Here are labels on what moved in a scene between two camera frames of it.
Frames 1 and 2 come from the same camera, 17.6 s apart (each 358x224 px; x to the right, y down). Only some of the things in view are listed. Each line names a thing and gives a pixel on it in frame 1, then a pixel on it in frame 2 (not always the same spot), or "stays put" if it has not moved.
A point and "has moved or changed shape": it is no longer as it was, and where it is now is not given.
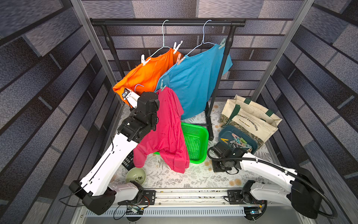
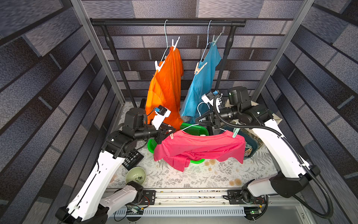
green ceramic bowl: [138, 174] stays put
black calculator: [128, 161] stays put
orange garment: [144, 78] to [164, 88]
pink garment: [168, 137] to [179, 147]
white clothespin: [222, 44] to [214, 41]
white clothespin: [175, 48] has moved or changed shape
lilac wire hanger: [135, 86] to [200, 115]
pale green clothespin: [161, 87] to [235, 132]
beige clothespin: [179, 60] to [198, 69]
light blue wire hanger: [203, 42] has moved or changed shape
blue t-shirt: [194, 80] has moved or changed shape
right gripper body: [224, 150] to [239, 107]
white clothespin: [142, 60] to [157, 67]
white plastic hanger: [163, 38] has moved or changed shape
